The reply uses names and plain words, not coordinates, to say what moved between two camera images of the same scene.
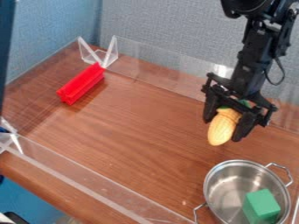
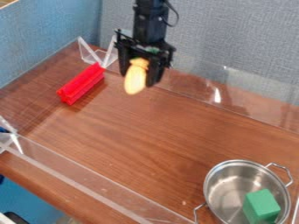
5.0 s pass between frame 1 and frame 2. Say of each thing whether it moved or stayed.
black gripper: moved
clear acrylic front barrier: stayed
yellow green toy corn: moved
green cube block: stayed
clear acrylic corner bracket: stayed
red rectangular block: stayed
